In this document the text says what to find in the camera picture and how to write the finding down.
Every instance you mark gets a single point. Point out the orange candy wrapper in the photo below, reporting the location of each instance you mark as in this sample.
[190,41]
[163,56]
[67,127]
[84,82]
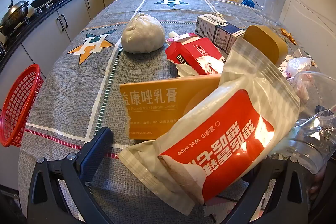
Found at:
[287,35]

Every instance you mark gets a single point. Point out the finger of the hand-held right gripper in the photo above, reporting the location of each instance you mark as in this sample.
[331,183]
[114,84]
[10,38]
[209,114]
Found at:
[323,109]

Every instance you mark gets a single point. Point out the clear plastic pitcher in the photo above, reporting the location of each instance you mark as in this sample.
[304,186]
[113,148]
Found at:
[273,1]

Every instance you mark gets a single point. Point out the tan rounded container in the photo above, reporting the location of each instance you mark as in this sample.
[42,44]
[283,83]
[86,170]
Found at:
[265,43]

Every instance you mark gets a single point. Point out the clear plastic bag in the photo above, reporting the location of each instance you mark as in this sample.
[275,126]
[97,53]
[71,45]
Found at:
[312,158]

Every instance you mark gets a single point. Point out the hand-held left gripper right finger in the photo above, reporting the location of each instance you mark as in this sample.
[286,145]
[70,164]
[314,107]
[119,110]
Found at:
[294,187]

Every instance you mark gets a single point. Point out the pink crumpled plastic bag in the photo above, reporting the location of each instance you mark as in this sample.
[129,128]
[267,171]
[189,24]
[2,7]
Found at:
[298,74]

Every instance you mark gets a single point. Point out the white red wet wipe packet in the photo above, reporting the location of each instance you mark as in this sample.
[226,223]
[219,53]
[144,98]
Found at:
[215,134]

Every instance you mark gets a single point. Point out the person's right hand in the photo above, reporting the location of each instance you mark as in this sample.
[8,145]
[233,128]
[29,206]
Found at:
[316,187]

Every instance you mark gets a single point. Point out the red torn carton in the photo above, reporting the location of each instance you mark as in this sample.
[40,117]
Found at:
[194,53]

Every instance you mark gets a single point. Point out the red plastic basket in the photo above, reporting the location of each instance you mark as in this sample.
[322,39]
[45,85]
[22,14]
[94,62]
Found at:
[18,106]

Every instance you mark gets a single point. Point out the grey cloth bundle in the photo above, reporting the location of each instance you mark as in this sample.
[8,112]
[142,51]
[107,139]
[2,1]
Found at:
[143,32]

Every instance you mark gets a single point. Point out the grey star-print tablecloth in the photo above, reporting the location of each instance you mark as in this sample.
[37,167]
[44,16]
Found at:
[78,98]

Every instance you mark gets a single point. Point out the yellow ointment box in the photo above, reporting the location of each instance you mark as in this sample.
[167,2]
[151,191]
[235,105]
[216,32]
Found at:
[152,108]

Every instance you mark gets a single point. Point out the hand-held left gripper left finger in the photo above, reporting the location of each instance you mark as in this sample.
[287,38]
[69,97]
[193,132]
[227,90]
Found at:
[97,150]

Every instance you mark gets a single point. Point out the blue plastic bag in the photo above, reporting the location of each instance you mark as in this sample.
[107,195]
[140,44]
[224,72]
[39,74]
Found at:
[248,2]

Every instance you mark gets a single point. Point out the silver lidded wok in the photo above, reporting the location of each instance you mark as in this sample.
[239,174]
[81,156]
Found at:
[14,14]

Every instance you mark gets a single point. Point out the cream kitchen cabinets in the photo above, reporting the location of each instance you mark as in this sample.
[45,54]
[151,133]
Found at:
[73,14]

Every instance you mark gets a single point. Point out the white and blue box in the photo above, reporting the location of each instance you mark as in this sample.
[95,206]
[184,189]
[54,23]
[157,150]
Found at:
[215,27]

